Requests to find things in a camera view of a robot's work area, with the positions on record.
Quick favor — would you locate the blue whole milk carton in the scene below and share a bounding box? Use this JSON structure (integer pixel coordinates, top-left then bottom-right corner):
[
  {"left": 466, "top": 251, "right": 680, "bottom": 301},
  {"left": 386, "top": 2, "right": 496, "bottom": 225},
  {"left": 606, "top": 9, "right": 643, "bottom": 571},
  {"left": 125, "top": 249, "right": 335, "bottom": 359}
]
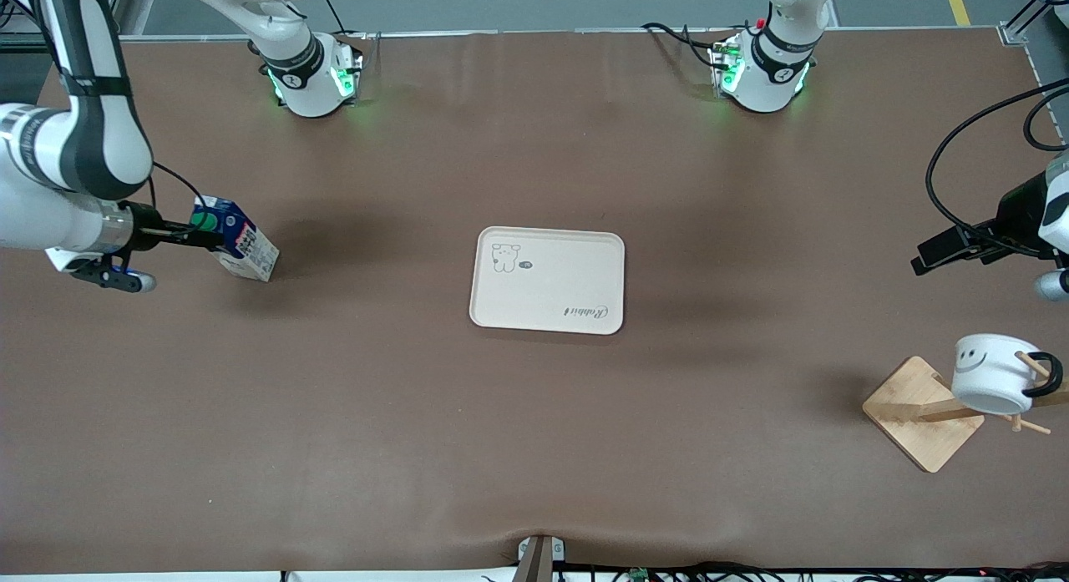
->
[{"left": 190, "top": 196, "right": 281, "bottom": 283}]

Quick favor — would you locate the white smiley mug black handle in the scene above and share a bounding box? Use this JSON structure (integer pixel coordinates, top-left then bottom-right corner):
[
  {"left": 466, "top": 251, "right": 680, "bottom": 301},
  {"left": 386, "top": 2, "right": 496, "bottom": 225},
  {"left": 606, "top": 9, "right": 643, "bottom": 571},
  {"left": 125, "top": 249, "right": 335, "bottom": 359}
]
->
[{"left": 950, "top": 333, "right": 1064, "bottom": 416}]

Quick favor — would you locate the black right base cable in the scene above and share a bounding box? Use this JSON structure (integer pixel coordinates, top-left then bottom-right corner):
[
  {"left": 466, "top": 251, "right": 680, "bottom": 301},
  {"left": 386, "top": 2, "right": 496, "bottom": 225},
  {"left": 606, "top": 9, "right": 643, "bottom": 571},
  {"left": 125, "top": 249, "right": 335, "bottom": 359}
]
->
[{"left": 313, "top": 0, "right": 372, "bottom": 65}]

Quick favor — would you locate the wooden cup rack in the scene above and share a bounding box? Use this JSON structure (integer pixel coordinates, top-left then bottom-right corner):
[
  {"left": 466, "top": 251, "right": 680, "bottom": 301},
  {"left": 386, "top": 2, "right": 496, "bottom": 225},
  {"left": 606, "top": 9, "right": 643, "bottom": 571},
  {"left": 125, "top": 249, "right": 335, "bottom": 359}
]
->
[{"left": 862, "top": 351, "right": 1069, "bottom": 474}]

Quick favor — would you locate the aluminium frame profile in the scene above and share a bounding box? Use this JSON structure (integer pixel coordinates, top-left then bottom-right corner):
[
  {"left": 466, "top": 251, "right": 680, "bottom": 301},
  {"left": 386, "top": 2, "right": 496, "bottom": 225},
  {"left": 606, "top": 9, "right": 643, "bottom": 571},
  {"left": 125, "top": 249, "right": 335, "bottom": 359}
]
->
[
  {"left": 102, "top": 0, "right": 143, "bottom": 38},
  {"left": 998, "top": 0, "right": 1069, "bottom": 47}
]

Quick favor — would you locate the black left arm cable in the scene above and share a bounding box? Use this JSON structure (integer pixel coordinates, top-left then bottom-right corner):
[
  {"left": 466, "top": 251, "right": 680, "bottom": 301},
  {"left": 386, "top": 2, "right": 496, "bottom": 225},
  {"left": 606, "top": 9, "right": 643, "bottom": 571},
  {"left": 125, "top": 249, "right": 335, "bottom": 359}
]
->
[{"left": 925, "top": 83, "right": 1069, "bottom": 251}]

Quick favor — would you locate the black base cable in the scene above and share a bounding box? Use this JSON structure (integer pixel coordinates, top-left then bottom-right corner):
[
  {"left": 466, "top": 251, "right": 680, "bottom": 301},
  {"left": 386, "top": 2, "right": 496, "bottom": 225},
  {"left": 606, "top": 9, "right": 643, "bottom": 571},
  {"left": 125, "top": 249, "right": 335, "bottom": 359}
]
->
[
  {"left": 313, "top": 0, "right": 372, "bottom": 65},
  {"left": 641, "top": 21, "right": 740, "bottom": 72}
]

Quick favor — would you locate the cream rabbit print tray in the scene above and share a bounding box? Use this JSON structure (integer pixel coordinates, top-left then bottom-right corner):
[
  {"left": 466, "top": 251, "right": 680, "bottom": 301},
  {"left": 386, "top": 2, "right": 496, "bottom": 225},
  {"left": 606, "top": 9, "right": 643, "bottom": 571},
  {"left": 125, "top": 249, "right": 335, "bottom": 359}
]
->
[{"left": 469, "top": 225, "right": 626, "bottom": 336}]

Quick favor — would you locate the black left base cable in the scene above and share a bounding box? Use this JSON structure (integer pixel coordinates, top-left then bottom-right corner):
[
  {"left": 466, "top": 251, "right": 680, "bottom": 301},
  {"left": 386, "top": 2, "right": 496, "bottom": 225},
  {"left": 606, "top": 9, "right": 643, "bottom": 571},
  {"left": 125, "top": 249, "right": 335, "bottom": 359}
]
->
[{"left": 641, "top": 21, "right": 740, "bottom": 72}]

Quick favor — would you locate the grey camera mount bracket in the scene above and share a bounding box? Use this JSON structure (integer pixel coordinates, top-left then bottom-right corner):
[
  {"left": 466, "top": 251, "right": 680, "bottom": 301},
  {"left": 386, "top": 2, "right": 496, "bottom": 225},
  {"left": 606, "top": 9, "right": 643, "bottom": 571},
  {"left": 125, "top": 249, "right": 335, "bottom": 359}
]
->
[{"left": 516, "top": 534, "right": 566, "bottom": 582}]

